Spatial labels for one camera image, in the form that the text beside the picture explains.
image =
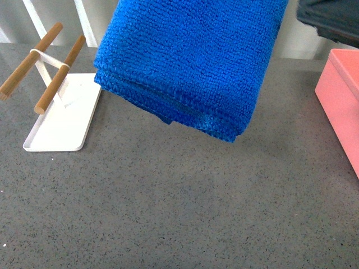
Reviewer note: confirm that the pink storage box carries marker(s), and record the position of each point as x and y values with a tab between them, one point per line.
337	91

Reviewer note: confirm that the white towel rack stand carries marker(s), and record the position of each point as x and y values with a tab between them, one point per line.
68	103

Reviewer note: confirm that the blue microfiber towel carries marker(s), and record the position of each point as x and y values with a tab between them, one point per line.
198	63

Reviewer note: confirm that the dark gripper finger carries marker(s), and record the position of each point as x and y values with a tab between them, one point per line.
334	20

